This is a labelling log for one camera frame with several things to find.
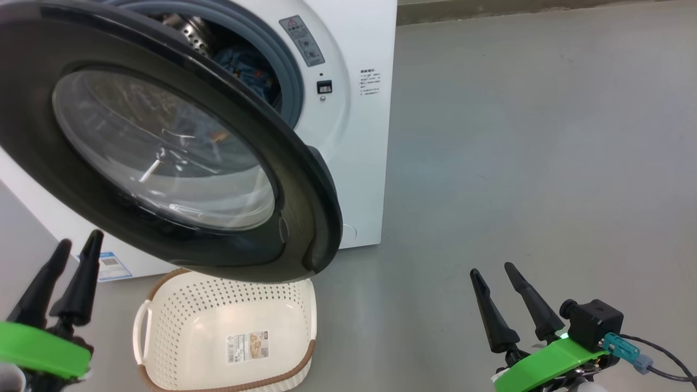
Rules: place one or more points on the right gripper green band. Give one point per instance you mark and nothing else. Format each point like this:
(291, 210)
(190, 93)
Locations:
(550, 365)

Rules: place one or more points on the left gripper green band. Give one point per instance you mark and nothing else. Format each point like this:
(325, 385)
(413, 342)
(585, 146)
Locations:
(43, 351)

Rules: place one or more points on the black round glass washer door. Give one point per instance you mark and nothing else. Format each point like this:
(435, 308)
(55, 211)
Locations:
(163, 147)

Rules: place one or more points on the blue garment with orange print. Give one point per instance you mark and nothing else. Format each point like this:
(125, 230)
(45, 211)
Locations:
(248, 71)

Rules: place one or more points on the cream laundry basket brown rim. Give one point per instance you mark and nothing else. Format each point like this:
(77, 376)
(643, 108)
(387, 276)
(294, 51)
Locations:
(190, 337)

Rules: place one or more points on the paper label inside basket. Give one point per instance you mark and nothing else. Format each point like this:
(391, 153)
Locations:
(248, 347)

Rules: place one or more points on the white front-load washing machine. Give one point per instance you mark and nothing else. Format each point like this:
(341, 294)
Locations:
(359, 163)

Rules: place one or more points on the blue white energy label sticker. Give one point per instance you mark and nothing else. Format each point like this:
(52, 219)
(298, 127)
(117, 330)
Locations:
(113, 267)

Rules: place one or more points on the grey warning sticker on washer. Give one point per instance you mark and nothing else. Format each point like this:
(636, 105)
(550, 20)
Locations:
(302, 41)

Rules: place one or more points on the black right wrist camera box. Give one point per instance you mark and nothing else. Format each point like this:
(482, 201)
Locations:
(596, 324)

